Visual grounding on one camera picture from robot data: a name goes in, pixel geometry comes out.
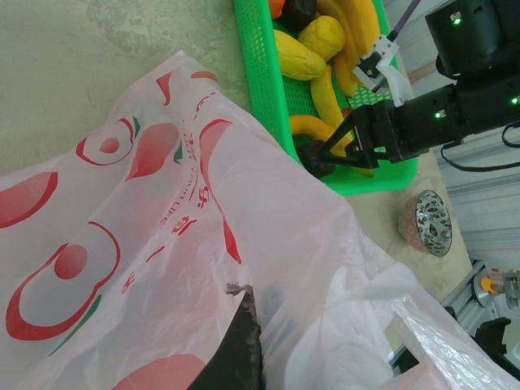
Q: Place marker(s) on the fake yellow banana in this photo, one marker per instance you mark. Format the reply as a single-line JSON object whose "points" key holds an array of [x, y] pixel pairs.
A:
{"points": [[313, 126], [325, 97]]}

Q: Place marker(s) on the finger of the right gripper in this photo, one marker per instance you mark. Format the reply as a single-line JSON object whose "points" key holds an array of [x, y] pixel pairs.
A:
{"points": [[338, 131], [361, 160]]}

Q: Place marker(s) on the fake dark mangosteen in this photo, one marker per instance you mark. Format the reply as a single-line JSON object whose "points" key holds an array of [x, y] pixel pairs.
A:
{"points": [[298, 12]]}

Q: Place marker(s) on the fake yellow mango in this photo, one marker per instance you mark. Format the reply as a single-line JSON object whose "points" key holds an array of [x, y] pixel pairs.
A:
{"points": [[298, 57]]}

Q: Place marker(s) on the small metal clamp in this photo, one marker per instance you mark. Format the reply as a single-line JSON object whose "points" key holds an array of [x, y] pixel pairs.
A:
{"points": [[510, 284]]}

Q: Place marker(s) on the pink printed plastic bag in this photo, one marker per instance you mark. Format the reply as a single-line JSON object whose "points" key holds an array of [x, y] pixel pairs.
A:
{"points": [[162, 243]]}

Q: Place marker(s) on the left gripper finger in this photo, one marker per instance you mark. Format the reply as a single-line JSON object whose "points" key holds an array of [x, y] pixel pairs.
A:
{"points": [[239, 345]]}

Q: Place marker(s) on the green plastic basket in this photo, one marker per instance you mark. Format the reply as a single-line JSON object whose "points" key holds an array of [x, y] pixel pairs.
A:
{"points": [[260, 61]]}

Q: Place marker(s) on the fake bumpy yellow lemon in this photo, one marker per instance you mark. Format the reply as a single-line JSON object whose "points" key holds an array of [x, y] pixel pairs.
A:
{"points": [[323, 34]]}

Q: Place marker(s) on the small fake red fruit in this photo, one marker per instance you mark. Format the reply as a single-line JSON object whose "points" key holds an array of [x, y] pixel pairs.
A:
{"points": [[347, 112]]}

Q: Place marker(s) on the fake orange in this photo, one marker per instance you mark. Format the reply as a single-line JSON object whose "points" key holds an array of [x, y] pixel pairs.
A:
{"points": [[276, 6]]}

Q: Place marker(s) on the large fake banana bunch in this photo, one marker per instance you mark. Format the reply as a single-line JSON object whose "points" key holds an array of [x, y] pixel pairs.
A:
{"points": [[353, 28]]}

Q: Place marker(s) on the fake dark purple fruit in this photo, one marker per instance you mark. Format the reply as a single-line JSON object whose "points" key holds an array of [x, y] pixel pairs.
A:
{"points": [[310, 160]]}

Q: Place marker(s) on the aluminium frame rail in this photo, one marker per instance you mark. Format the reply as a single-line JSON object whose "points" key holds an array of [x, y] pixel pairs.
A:
{"points": [[483, 203]]}

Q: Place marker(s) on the patterned ceramic bowl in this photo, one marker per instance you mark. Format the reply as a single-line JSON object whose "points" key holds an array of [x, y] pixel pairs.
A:
{"points": [[426, 223]]}

